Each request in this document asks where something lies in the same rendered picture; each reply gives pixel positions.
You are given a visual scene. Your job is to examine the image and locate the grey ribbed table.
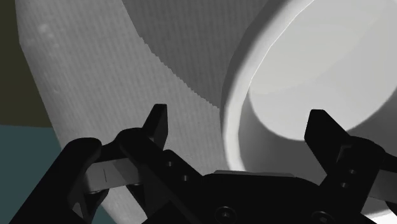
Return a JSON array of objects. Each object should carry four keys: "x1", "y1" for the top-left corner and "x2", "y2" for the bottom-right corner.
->
[{"x1": 15, "y1": 0, "x2": 271, "y2": 224}]

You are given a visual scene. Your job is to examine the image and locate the white bowl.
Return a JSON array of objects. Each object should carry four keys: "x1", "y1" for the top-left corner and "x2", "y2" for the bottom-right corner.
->
[{"x1": 220, "y1": 0, "x2": 397, "y2": 224}]

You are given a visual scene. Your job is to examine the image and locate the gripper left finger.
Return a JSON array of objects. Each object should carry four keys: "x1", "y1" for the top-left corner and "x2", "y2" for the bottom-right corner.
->
[{"x1": 9, "y1": 104, "x2": 204, "y2": 224}]

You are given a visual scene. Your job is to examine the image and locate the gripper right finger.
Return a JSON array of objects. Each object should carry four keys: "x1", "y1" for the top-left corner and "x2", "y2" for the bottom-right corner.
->
[{"x1": 304, "y1": 109, "x2": 397, "y2": 216}]

